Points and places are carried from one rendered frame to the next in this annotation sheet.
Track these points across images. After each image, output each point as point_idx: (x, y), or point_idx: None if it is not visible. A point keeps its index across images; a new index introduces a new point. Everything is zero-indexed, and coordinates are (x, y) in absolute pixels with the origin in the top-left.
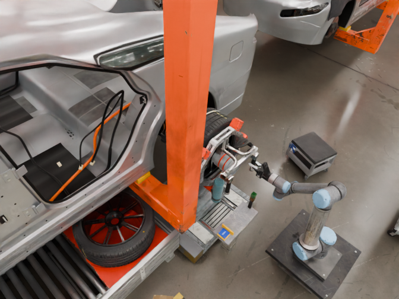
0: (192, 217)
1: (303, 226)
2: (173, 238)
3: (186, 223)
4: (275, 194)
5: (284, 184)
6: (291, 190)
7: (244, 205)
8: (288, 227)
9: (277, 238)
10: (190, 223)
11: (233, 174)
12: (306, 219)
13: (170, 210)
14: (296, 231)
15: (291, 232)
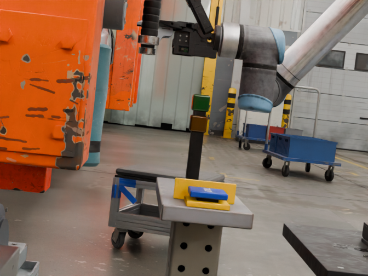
0: (95, 79)
1: (330, 237)
2: (10, 269)
3: (90, 88)
4: (257, 81)
5: (271, 28)
6: (277, 79)
7: (174, 180)
8: (307, 241)
9: (316, 254)
10: (88, 128)
11: (125, 21)
12: (318, 230)
13: (9, 10)
14: (330, 242)
15: (324, 245)
